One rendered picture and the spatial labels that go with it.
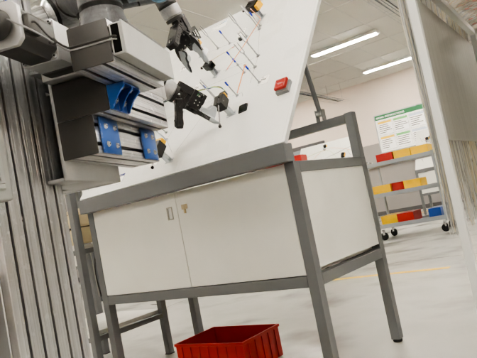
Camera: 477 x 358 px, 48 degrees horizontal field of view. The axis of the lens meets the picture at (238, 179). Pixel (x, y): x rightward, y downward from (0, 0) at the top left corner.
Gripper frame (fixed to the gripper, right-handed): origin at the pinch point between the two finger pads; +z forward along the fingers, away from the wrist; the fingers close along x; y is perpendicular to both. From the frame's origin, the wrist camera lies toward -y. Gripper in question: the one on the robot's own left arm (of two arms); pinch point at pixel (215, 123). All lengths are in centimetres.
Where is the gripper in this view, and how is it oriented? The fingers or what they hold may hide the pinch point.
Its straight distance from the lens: 206.7
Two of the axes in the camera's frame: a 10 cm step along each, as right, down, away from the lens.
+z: 8.3, 4.4, 3.6
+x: -2.9, -2.1, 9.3
